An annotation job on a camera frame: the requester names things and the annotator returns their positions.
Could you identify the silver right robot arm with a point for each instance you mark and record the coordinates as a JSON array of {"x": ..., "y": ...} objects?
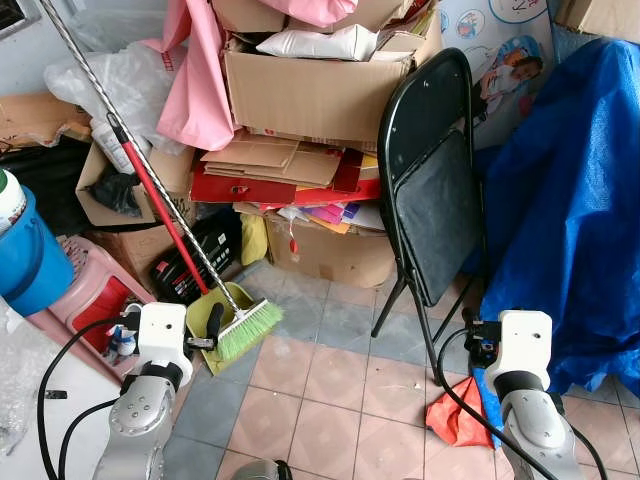
[{"x": 535, "y": 425}]

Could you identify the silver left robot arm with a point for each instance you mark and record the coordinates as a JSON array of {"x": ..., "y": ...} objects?
[{"x": 140, "y": 420}]

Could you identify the white washing machine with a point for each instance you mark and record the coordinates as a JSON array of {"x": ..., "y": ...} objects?
[{"x": 70, "y": 420}]

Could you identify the orange red cloth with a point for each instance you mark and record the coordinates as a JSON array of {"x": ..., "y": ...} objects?
[{"x": 455, "y": 420}]

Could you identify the black carton with red print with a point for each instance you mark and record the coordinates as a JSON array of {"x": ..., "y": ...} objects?
[{"x": 205, "y": 255}]

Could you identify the yellow bag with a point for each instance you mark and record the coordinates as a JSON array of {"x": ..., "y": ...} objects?
[{"x": 253, "y": 240}]

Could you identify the pink plastic stool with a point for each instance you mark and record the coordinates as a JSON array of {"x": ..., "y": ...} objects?
[{"x": 85, "y": 290}]

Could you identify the grey robot leg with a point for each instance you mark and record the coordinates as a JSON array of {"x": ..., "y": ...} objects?
[{"x": 260, "y": 470}]

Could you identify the black folding chair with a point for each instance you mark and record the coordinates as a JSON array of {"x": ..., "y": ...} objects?
[{"x": 435, "y": 205}]

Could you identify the low brown cardboard box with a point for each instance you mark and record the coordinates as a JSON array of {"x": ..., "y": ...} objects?
[{"x": 335, "y": 258}]

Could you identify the red flat box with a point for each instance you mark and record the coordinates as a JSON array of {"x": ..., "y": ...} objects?
[{"x": 250, "y": 190}]

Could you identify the blue tarp cover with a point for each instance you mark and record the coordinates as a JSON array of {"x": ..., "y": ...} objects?
[{"x": 570, "y": 200}]

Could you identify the black plastic bag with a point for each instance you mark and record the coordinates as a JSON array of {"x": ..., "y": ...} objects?
[{"x": 115, "y": 192}]

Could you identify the small open cardboard box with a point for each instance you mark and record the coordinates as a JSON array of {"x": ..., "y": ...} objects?
[{"x": 100, "y": 200}]

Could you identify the colourful paper stack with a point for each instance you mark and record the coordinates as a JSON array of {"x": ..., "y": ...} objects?
[{"x": 335, "y": 215}]

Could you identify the blue plastic barrel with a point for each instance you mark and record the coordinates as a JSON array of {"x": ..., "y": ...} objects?
[{"x": 30, "y": 265}]

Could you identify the flattened cardboard stack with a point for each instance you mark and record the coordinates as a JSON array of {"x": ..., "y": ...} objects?
[{"x": 270, "y": 158}]

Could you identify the large black bag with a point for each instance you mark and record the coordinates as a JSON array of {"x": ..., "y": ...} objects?
[{"x": 40, "y": 185}]

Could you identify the white bottle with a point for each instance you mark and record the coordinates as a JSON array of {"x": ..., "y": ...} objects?
[{"x": 8, "y": 200}]

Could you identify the pink hanging cloth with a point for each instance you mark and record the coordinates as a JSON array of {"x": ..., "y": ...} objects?
[{"x": 200, "y": 90}]

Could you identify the clear plastic bag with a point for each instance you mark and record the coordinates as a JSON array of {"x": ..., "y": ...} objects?
[{"x": 120, "y": 85}]

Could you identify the large brown cardboard box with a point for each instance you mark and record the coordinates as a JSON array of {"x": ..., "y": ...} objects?
[{"x": 310, "y": 95}]

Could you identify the white carton with child print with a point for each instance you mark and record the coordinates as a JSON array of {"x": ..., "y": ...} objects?
[{"x": 505, "y": 70}]

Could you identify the worn flat cardboard sheet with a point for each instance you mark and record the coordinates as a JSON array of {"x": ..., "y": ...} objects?
[{"x": 40, "y": 118}]

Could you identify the white plastic sack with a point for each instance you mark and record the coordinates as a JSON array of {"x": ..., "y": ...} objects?
[{"x": 320, "y": 43}]

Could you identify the plain cardboard box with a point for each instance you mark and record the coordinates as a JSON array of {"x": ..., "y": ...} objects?
[{"x": 600, "y": 15}]

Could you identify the pink bundle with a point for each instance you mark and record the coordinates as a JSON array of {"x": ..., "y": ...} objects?
[{"x": 320, "y": 10}]

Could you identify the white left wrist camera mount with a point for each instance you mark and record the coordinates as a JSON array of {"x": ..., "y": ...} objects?
[{"x": 163, "y": 330}]

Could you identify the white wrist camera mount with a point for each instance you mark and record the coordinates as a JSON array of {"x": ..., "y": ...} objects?
[
  {"x": 525, "y": 340},
  {"x": 163, "y": 330}
]

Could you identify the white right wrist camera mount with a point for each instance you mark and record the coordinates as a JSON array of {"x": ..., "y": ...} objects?
[{"x": 525, "y": 340}]

